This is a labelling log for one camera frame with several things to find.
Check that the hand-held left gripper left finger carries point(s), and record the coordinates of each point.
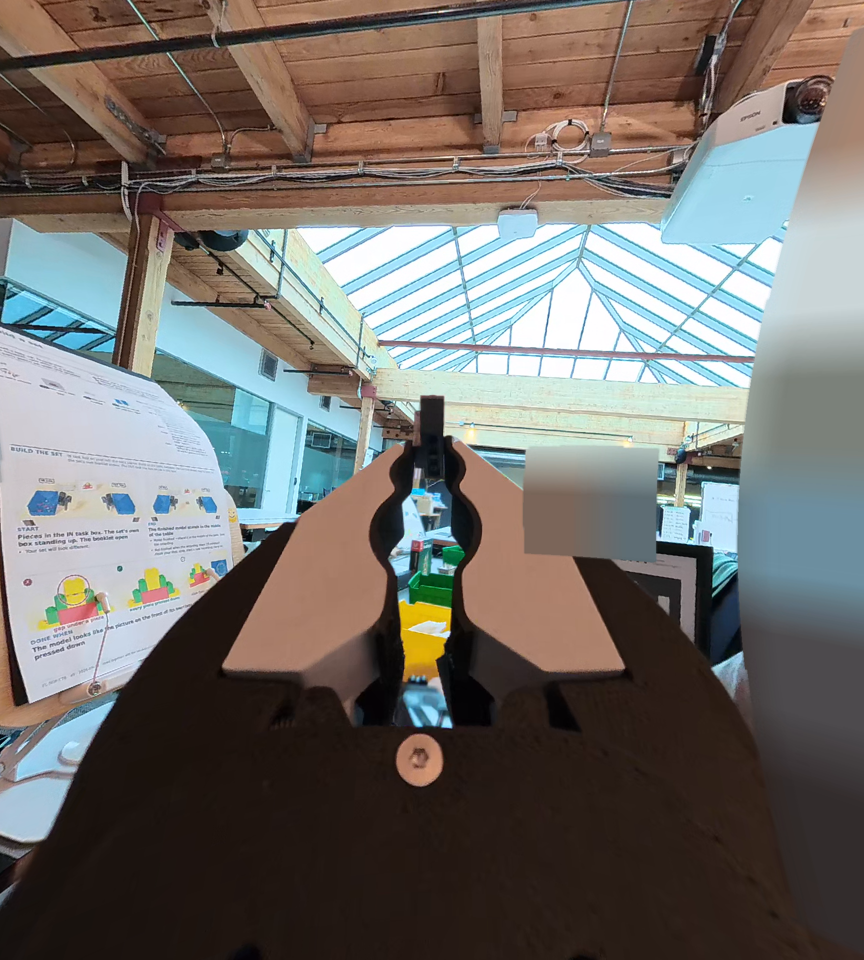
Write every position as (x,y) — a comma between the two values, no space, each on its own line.
(304,600)

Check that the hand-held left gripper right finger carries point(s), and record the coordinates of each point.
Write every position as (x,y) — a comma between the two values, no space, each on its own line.
(537,600)

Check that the dark brick assembly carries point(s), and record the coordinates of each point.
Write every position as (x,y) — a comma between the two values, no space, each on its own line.
(432,420)

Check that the green plastic bin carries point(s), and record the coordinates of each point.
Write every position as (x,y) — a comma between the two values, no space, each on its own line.
(432,592)

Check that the yellow plastic bin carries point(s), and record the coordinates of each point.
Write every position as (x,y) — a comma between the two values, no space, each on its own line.
(421,652)

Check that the black framed marker sign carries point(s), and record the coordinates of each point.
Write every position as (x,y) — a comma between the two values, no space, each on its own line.
(694,585)

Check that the white whiteboard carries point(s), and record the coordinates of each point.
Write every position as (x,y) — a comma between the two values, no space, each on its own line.
(721,510)

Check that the white printed instruction sheet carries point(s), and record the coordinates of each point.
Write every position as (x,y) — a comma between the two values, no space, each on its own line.
(102,487)

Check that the red steel beam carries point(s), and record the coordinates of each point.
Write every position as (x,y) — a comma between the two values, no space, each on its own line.
(552,351)

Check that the glass skylight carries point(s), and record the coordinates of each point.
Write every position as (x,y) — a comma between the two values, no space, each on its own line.
(552,300)

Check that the black round ceiling speaker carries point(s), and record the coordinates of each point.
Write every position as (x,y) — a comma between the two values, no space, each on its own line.
(223,240)

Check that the white ceiling projector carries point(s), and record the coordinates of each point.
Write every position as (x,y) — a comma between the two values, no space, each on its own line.
(739,172)

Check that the black ceiling pipe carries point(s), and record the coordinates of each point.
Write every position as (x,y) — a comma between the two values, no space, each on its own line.
(282,34)

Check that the grey wall vent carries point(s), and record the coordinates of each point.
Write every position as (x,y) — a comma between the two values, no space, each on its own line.
(268,364)

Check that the wooden support post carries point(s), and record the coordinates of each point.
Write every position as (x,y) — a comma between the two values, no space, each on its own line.
(143,300)

